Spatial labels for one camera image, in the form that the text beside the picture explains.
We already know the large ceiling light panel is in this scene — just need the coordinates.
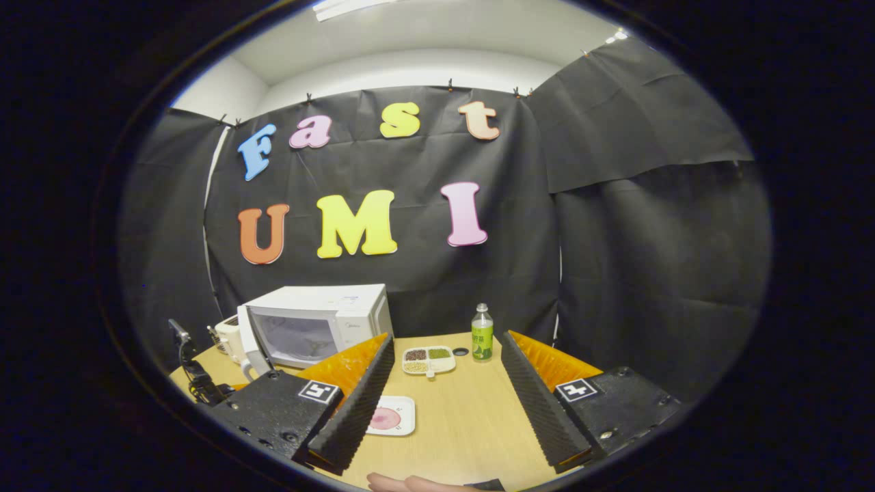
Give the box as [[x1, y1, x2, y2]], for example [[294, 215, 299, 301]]
[[313, 0, 399, 23]]

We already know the white divided bean dish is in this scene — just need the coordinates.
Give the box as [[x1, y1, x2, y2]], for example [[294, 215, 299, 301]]
[[402, 346, 457, 379]]

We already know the green drink bottle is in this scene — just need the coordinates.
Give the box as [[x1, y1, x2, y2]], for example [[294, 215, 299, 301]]
[[472, 303, 494, 361]]

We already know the white toaster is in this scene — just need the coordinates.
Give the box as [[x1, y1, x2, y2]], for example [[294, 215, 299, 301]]
[[215, 316, 245, 364]]

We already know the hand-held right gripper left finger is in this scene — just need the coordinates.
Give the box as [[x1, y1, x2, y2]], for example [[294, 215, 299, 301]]
[[208, 333, 396, 477]]

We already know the white microwave oven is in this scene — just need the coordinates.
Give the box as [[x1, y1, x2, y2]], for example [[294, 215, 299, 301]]
[[236, 284, 394, 381]]

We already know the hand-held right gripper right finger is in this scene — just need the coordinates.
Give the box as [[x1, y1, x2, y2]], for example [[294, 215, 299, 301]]
[[501, 330, 684, 474]]

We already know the white rectangular plate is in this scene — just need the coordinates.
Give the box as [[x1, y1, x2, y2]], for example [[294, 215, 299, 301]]
[[366, 396, 416, 437]]

